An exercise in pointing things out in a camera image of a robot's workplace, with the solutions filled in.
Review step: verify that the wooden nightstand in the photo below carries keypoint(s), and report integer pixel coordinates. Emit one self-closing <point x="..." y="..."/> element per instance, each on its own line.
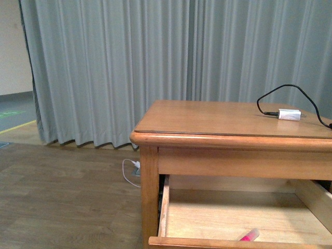
<point x="223" y="139"/>

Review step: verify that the white USB charger block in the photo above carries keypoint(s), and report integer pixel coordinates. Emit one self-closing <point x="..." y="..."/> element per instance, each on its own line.
<point x="289" y="114"/>

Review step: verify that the pink marker with clear cap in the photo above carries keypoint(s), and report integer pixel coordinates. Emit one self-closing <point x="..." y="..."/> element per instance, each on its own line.
<point x="251" y="236"/>

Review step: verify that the wooden drawer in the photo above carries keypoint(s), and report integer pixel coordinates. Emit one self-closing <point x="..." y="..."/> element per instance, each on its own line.
<point x="216" y="212"/>

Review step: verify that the grey floor socket plate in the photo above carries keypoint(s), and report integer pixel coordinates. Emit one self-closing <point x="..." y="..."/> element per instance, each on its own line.
<point x="136" y="172"/>

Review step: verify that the grey-blue curtain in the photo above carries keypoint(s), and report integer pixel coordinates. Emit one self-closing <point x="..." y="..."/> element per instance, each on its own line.
<point x="99" y="65"/>

